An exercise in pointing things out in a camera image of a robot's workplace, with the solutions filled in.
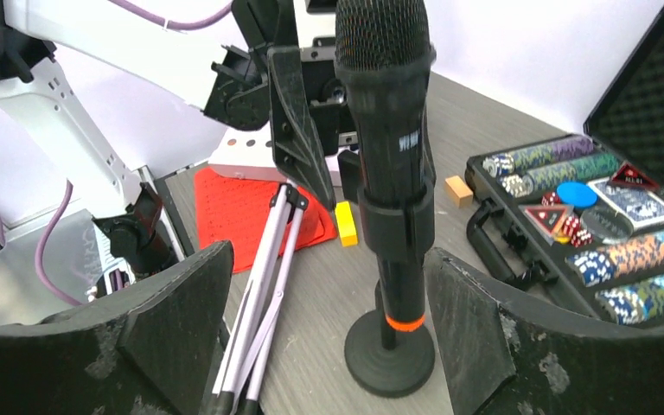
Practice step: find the red triangle token lower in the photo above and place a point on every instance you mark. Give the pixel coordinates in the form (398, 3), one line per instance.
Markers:
(547, 219)

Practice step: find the blue round chip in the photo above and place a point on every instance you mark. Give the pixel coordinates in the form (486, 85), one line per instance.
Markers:
(577, 194)

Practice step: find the small wooden block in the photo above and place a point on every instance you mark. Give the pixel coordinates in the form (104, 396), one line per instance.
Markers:
(458, 191)

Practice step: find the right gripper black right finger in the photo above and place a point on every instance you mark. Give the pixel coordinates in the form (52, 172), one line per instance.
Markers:
(505, 351)

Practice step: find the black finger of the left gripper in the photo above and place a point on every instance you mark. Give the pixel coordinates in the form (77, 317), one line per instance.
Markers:
(300, 132)

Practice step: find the small yellow block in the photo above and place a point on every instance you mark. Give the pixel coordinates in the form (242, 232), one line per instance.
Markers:
(346, 228)

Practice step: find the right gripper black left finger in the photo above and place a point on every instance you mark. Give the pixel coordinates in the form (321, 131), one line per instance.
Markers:
(146, 349)

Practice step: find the red sheet music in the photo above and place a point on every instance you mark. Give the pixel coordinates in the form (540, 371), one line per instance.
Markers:
(237, 210)

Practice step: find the lilac tripod music stand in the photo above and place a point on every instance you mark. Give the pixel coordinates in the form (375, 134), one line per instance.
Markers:
(246, 157)

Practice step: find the black round-base mic stand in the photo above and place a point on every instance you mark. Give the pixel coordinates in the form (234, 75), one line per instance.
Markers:
(388, 351)

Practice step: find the black poker chip case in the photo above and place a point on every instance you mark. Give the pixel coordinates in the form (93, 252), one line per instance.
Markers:
(621, 283)

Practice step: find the blue playing card deck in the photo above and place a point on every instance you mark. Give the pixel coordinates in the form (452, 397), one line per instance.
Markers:
(643, 208)

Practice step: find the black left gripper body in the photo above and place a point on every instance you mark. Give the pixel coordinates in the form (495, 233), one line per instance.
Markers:
(286, 40)

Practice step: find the red triangle token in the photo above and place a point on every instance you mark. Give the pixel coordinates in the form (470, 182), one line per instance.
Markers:
(629, 176)
(547, 219)

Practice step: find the red triangle token upper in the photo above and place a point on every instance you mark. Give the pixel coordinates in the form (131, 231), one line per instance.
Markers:
(629, 176)

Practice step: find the silver dealer button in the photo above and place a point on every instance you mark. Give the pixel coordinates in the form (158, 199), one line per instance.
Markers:
(606, 224)

